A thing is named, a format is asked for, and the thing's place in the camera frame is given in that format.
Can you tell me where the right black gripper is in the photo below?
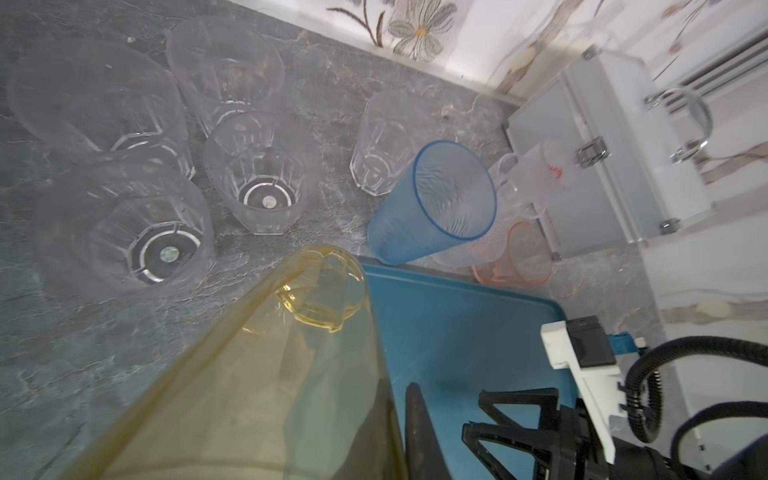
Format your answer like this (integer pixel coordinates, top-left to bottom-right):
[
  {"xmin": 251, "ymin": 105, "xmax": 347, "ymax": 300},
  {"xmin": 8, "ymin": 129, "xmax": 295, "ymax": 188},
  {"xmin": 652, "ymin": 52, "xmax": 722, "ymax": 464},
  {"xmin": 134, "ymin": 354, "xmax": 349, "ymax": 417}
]
[{"xmin": 462, "ymin": 388, "xmax": 676, "ymax": 479}]

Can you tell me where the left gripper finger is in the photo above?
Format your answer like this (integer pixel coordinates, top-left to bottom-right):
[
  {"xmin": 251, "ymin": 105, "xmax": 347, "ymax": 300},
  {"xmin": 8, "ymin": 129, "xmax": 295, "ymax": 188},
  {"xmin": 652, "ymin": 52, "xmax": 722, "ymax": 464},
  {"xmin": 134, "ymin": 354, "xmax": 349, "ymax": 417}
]
[{"xmin": 405, "ymin": 382, "xmax": 451, "ymax": 480}]

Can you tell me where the teal plastic tray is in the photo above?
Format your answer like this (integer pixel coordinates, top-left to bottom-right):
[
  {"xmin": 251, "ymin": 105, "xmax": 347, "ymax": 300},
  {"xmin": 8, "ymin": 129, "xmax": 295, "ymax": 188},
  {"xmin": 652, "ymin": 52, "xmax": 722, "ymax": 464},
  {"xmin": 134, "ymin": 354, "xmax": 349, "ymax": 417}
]
[{"xmin": 363, "ymin": 262, "xmax": 578, "ymax": 479}]

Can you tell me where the yellow plastic tumbler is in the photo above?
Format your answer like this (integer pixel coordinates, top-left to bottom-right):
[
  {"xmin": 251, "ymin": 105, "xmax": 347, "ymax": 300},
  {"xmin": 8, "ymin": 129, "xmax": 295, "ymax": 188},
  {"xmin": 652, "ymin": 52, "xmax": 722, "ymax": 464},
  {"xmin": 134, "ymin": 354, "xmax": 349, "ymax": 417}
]
[{"xmin": 65, "ymin": 245, "xmax": 407, "ymax": 479}]

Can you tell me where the blue plastic tumbler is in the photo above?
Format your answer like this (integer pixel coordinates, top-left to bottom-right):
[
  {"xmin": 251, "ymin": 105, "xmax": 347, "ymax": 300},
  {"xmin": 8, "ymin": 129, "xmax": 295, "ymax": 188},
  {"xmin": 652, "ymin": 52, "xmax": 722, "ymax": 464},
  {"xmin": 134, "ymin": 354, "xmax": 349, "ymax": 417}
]
[{"xmin": 367, "ymin": 140, "xmax": 497, "ymax": 265}]

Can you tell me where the pink plastic cup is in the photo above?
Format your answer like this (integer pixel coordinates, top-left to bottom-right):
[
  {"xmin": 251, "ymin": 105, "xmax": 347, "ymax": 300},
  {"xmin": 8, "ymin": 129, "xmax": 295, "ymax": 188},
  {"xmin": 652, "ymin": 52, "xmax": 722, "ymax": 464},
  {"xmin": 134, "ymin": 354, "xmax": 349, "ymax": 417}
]
[{"xmin": 471, "ymin": 221, "xmax": 553, "ymax": 288}]

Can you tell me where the frosted clear cup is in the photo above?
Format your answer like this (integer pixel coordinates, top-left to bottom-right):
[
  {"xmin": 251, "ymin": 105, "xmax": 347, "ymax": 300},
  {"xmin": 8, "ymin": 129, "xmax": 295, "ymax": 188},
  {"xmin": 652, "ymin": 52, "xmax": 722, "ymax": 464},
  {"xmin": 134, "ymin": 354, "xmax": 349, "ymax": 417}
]
[{"xmin": 430, "ymin": 219, "xmax": 513, "ymax": 267}]

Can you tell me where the clear measuring cup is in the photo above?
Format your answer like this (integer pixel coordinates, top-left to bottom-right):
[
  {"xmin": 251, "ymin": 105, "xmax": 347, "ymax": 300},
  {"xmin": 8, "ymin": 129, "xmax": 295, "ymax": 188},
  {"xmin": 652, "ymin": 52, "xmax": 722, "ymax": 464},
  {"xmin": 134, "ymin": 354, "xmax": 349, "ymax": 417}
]
[{"xmin": 488, "ymin": 141, "xmax": 581, "ymax": 220}]

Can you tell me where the silver aluminium case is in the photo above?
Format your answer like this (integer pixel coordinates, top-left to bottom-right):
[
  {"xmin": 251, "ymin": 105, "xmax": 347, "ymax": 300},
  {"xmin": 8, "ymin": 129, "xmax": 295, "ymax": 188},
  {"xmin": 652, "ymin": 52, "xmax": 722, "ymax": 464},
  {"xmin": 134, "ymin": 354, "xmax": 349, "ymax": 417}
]
[{"xmin": 507, "ymin": 45, "xmax": 713, "ymax": 258}]

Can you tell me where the clear faceted glass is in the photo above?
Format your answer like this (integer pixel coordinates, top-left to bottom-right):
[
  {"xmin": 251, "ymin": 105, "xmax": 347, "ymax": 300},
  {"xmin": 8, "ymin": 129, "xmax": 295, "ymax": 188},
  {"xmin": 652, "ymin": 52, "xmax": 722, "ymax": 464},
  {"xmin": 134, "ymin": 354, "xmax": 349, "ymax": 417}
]
[
  {"xmin": 166, "ymin": 16, "xmax": 285, "ymax": 136},
  {"xmin": 203, "ymin": 112, "xmax": 322, "ymax": 236},
  {"xmin": 7, "ymin": 39, "xmax": 195, "ymax": 178},
  {"xmin": 32, "ymin": 161, "xmax": 215, "ymax": 300},
  {"xmin": 350, "ymin": 90, "xmax": 438, "ymax": 196}
]

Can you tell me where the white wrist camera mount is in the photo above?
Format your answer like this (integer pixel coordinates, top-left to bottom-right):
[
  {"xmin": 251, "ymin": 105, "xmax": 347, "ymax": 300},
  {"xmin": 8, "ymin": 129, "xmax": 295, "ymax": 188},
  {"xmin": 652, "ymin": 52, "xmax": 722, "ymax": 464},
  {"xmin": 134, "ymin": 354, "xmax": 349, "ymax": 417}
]
[{"xmin": 540, "ymin": 316, "xmax": 647, "ymax": 465}]

